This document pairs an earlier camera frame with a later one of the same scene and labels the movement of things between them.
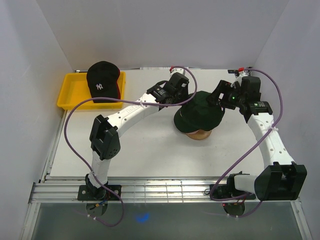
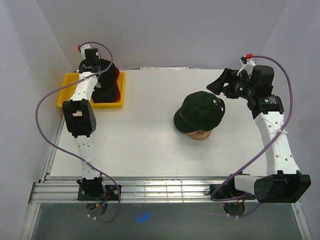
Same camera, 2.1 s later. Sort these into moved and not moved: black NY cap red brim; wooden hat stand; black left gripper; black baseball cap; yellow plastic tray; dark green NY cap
Moved: black baseball cap; black left gripper
Not moved: yellow plastic tray; wooden hat stand; black NY cap red brim; dark green NY cap
